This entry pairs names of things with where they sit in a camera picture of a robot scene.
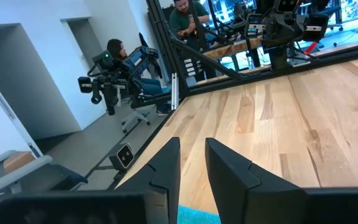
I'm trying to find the office chair with white base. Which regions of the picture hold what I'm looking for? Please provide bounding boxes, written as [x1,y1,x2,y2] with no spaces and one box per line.
[121,104,155,134]

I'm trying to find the chair with grey armrests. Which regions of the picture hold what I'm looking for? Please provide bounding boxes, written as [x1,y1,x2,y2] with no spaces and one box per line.
[0,149,88,200]

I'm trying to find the black aluminium frame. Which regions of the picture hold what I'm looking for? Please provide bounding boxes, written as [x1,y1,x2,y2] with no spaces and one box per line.
[146,0,358,98]

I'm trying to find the small table-level camera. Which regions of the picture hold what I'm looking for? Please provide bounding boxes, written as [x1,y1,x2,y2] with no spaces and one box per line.
[108,142,135,171]

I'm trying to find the person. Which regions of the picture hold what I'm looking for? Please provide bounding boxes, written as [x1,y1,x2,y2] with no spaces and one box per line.
[168,0,218,79]
[106,39,172,116]

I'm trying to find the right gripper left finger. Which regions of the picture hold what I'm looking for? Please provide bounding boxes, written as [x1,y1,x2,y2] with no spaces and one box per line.
[116,136,181,224]

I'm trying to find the silver aluminium bracket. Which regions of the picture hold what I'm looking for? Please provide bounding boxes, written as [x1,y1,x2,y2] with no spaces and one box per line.
[170,72,180,111]

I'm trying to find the wooden background table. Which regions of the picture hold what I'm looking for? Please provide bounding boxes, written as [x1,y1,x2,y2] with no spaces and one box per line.
[202,36,264,62]

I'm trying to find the teal knitted cloth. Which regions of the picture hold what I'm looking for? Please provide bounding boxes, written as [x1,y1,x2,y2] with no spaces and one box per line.
[177,204,222,224]

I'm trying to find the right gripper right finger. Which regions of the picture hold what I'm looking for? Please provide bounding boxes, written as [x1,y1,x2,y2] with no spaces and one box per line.
[204,137,309,224]

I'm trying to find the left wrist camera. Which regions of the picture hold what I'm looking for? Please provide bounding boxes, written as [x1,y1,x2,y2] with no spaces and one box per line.
[277,0,300,13]

